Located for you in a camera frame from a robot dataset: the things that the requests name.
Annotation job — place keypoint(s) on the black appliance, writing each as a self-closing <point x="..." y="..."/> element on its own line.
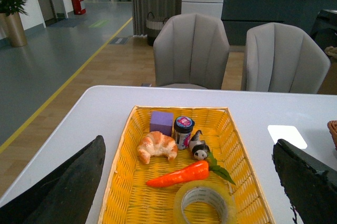
<point x="323" y="31"/>

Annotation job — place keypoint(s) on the brown woven basket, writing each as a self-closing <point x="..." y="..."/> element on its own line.
<point x="332" y="126"/>

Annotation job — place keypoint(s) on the small jar with pink label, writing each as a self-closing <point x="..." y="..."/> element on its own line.
<point x="183" y="127"/>

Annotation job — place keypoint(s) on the orange toy carrot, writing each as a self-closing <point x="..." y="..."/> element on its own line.
<point x="199" y="170"/>

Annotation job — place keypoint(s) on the panda figurine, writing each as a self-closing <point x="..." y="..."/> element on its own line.
<point x="198" y="147"/>

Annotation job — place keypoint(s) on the dark blue counter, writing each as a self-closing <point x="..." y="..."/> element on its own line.
<point x="239" y="16"/>

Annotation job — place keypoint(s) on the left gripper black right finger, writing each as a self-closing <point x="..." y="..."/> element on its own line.
<point x="309" y="184"/>

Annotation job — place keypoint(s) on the purple foam block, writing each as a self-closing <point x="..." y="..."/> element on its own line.
<point x="162" y="122"/>

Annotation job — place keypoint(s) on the dark woven laundry basket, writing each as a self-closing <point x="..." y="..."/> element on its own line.
<point x="153" y="26"/>

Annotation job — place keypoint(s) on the grey chair on left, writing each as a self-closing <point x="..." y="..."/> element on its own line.
<point x="191" y="51"/>

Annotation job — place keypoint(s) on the grey chair on right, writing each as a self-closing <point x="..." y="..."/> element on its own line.
<point x="282" y="58"/>

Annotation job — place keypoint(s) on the toy croissant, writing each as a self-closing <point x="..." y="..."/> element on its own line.
<point x="156" y="144"/>

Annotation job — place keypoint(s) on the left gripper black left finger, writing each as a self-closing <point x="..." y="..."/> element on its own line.
<point x="63" y="196"/>

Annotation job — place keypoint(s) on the potted plant in gold planter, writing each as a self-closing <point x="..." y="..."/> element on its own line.
<point x="11" y="10"/>

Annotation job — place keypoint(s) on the red box on floor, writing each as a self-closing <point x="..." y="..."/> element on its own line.
<point x="78" y="7"/>

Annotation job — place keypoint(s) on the clear packing tape roll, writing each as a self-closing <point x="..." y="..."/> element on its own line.
<point x="202" y="201"/>

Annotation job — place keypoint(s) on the grey chair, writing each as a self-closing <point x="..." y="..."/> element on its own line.
<point x="282" y="58"/>
<point x="191" y="51"/>

